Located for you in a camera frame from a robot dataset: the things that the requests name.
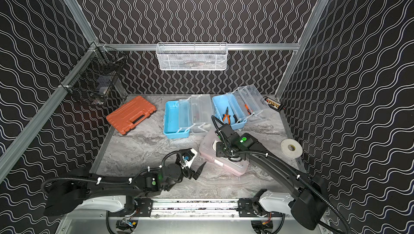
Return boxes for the white tape roll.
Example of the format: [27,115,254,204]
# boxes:
[280,139,303,159]

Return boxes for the blue toolbox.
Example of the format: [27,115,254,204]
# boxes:
[212,85,270,129]
[163,94,213,139]

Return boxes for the pink toolbox with clear lid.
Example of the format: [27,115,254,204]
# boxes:
[199,129,249,177]

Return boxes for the screwdriver bit holder box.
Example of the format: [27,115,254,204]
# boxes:
[264,96,284,111]

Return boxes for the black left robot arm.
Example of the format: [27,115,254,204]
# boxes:
[41,149,205,216]

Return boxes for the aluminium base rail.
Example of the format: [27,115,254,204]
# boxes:
[110,198,272,220]

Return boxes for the orange handled pliers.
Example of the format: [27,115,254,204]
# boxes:
[222,107,231,125]

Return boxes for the black wire basket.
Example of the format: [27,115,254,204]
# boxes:
[63,45,127,106]

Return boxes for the orange screwdriver in tray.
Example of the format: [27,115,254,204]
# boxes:
[244,104,252,115]

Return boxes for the red plastic tool case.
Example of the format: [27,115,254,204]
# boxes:
[106,96,157,135]

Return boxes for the white wire mesh basket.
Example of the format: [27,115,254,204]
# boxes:
[156,42,229,71]

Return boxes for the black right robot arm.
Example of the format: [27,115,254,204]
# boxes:
[211,115,351,234]

